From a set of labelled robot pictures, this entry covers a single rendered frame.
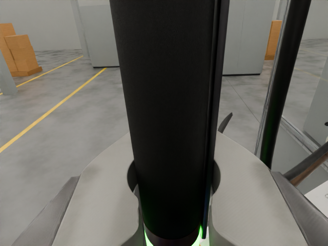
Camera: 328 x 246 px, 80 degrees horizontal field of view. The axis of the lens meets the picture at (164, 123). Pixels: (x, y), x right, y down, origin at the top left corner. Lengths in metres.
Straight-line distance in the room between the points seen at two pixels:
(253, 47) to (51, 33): 11.41
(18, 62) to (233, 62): 6.80
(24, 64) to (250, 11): 7.01
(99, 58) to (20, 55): 2.49
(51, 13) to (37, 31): 1.42
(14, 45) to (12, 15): 7.14
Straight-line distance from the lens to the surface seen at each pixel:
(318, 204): 0.59
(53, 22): 14.03
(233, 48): 5.79
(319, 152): 0.33
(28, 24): 14.86
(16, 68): 8.48
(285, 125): 1.42
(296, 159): 1.37
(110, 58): 7.58
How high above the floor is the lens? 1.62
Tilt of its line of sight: 29 degrees down
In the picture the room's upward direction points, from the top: 3 degrees counter-clockwise
